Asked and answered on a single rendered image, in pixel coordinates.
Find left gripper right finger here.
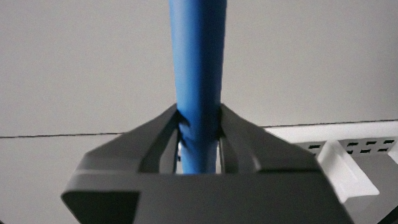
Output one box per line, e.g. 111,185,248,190
218,103,324,174

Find blue metal bar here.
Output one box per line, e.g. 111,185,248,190
169,0,227,174

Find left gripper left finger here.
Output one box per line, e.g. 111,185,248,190
73,103,180,174

